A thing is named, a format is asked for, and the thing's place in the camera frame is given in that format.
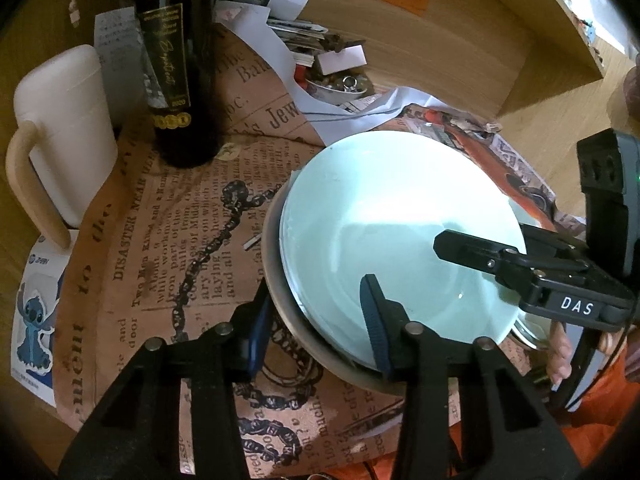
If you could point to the small bowl of trinkets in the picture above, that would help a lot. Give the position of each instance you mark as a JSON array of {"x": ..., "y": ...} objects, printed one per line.
[{"x": 335, "y": 87}]

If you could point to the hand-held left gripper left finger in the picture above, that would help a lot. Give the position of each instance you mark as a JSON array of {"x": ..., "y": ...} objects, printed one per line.
[{"x": 255, "y": 330}]

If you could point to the dark brown plate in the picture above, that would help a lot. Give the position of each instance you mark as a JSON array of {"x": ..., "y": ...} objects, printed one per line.
[{"x": 272, "y": 260}]

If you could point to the light blue plate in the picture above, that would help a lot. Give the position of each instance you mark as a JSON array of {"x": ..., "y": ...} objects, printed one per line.
[{"x": 390, "y": 210}]

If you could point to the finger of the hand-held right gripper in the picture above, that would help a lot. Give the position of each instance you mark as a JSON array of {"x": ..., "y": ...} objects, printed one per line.
[
  {"x": 555, "y": 245},
  {"x": 475, "y": 252}
]

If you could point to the wooden shelf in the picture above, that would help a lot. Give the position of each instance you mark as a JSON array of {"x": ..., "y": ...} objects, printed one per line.
[{"x": 565, "y": 20}]

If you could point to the brown printed paper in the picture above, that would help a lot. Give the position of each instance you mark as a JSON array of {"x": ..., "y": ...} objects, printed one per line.
[{"x": 150, "y": 260}]

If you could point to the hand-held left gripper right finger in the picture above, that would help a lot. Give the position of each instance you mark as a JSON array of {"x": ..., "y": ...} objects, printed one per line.
[{"x": 377, "y": 330}]

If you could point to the dark wine bottle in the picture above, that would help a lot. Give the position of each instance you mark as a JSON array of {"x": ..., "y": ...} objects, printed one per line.
[{"x": 175, "y": 60}]

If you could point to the white paper sheet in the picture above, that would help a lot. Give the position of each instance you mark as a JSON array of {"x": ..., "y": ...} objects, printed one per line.
[{"x": 272, "y": 55}]

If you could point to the Stitch cartoon card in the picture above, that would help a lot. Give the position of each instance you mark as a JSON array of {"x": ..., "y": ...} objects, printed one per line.
[{"x": 35, "y": 310}]

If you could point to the person's right hand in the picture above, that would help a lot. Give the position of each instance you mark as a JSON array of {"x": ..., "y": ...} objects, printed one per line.
[{"x": 560, "y": 355}]

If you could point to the white mug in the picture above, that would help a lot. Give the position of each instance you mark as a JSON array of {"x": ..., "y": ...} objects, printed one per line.
[{"x": 65, "y": 125}]

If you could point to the orange clothing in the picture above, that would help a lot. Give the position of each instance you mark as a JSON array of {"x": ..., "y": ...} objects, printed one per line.
[{"x": 610, "y": 400}]

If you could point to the colour newspaper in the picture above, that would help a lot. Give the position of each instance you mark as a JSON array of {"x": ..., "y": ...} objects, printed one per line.
[{"x": 480, "y": 145}]

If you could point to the white card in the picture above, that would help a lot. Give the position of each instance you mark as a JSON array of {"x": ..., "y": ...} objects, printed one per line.
[{"x": 340, "y": 59}]

